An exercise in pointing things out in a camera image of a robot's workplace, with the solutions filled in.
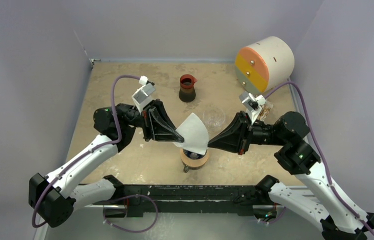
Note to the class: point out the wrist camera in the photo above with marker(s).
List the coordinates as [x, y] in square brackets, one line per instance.
[142, 96]
[254, 105]

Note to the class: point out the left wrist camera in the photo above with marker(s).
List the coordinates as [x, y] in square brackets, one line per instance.
[142, 96]

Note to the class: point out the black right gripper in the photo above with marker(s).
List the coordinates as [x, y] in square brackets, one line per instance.
[244, 133]

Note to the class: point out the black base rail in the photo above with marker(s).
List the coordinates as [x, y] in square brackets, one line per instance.
[193, 199]

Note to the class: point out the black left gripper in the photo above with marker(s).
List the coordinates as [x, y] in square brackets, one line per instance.
[155, 123]

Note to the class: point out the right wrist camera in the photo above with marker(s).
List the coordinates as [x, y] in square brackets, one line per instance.
[254, 105]

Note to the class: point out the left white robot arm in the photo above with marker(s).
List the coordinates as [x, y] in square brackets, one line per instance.
[50, 195]

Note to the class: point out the blue ribbed glass dripper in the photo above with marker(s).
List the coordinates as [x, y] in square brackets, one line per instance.
[193, 155]

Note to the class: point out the round cream drawer cabinet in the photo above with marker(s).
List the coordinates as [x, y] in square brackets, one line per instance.
[263, 65]

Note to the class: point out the glass carafe with handle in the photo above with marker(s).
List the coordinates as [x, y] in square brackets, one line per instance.
[187, 168]

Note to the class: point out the orange coffee filter holder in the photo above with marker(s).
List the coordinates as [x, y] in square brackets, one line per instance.
[265, 110]

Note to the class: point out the red and black pitcher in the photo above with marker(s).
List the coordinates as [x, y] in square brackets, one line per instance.
[187, 91]

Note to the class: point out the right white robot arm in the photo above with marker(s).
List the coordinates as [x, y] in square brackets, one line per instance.
[333, 213]

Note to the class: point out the white paper coffee filter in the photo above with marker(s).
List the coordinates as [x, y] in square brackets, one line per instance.
[195, 135]

